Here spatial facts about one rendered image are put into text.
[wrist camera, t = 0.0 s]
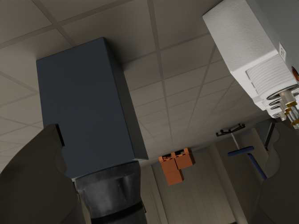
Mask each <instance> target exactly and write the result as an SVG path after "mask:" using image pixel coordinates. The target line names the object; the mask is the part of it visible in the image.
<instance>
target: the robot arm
mask: <svg viewBox="0 0 299 224"><path fill-rule="evenodd" d="M64 146H65V144H64V141H63V138H62V135H61V131H60V128H59V125H58V123H57V124H49V125H47V126H46V127H45V128H44V129H43V130H42V131H41V132H40V133H38V134H37V135H36V136H35V137H34V138H33V139H32V140H31V141H29V142H28V143H27V144H26V145H25V146H24V147H23V148H22V149H21V150H20V151H19V152H18V153H17V154H16V155H15V156H14V157H13V158H12V159H11V160H10V162H9V163H8V164H7V165H6V167H5V168H4V169H3V171H2V172H1V173H0V224H86V222H85V218H84V215H83V212H82V209H81V205H80V202H79V199H78V197H77V193H76V190H75V187H74V185H73V181H72V179H71V178H69V177H67V176H65V173H66V171H67V166H66V163H65V160H64V157H63V154H62V148H63V147H64ZM264 146H266V147H267V149H268V150H269V152H270V154H269V156H268V159H267V162H266V165H265V168H264V171H265V173H266V175H267V177H268V178H267V179H265V180H264V181H263V183H262V185H261V188H260V190H259V193H258V195H257V198H256V201H255V203H254V206H253V208H252V212H251V217H250V221H249V224H299V135H298V134H296V133H295V132H294V131H292V130H291V129H290V128H288V127H287V126H286V125H285V124H283V123H274V122H272V123H271V124H270V127H269V130H268V134H267V138H266V142H265V145H264ZM75 181H76V187H77V191H78V192H79V194H80V196H81V198H82V200H83V202H84V204H85V205H86V207H87V209H88V211H89V214H90V219H91V224H147V220H146V216H145V211H144V208H143V205H142V201H141V195H140V193H141V167H140V164H139V161H134V162H130V163H126V164H121V165H117V166H114V167H110V168H106V169H103V170H100V171H97V172H93V173H90V174H88V175H85V176H82V177H80V178H77V179H76V180H75Z"/></svg>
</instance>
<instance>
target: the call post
mask: <svg viewBox="0 0 299 224"><path fill-rule="evenodd" d="M245 1H246V2H247V4H248V5H249V7H250V8H251V10H252V12H253V13H254V15H255V16H256V18H257V20H258V21H259V23H260V24H261V26H262V28H263V29H264V31H265V32H266V34H267V35H268V37H269V39H270V40H271V42H272V43H273V45H274V47H275V48H276V50H277V52H278V53H279V55H280V56H281V58H282V60H283V61H284V63H285V64H286V66H287V67H288V69H289V71H290V72H291V69H294V71H295V72H296V73H297V75H298V77H299V0H245ZM291 74H292V72H291Z"/></svg>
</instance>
